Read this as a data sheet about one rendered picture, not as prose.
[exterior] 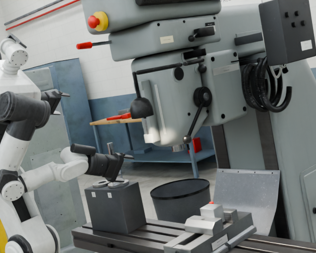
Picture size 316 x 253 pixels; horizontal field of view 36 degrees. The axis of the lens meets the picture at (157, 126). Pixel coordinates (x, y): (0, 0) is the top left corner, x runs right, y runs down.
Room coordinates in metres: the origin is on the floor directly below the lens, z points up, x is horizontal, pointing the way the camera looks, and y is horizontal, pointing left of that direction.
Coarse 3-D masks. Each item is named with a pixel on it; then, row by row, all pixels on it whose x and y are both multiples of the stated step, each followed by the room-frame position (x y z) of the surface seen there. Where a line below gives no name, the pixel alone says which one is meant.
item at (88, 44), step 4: (80, 44) 1.60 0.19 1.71; (84, 44) 1.61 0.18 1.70; (88, 44) 1.62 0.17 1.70; (92, 44) 1.64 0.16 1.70; (96, 44) 1.65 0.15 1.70; (100, 44) 1.66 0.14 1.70; (104, 44) 1.68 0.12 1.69; (80, 48) 1.60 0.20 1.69; (84, 48) 1.62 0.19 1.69; (88, 48) 1.63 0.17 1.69
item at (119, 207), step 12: (96, 192) 2.01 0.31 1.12; (108, 192) 1.96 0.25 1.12; (120, 192) 1.92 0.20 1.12; (132, 192) 1.97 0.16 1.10; (96, 204) 2.02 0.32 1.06; (108, 204) 1.97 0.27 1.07; (120, 204) 1.92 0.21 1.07; (132, 204) 1.96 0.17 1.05; (96, 216) 2.03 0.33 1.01; (108, 216) 1.98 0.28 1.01; (120, 216) 1.93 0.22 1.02; (132, 216) 1.95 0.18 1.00; (144, 216) 2.00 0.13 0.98; (96, 228) 2.04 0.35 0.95; (108, 228) 1.99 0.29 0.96; (120, 228) 1.94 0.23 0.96; (132, 228) 1.94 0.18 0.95
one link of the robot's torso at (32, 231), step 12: (0, 204) 1.81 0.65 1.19; (12, 204) 1.80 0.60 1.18; (24, 204) 1.89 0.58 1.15; (0, 216) 1.85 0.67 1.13; (12, 216) 1.80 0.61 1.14; (24, 216) 1.87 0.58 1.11; (36, 216) 1.84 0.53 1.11; (12, 228) 1.81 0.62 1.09; (24, 228) 1.78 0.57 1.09; (36, 228) 1.81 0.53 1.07; (48, 228) 1.85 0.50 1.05; (12, 240) 1.78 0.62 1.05; (24, 240) 1.76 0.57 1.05; (36, 240) 1.78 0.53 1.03; (48, 240) 1.81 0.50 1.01; (24, 252) 1.74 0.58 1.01; (36, 252) 1.76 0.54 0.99; (48, 252) 1.81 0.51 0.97
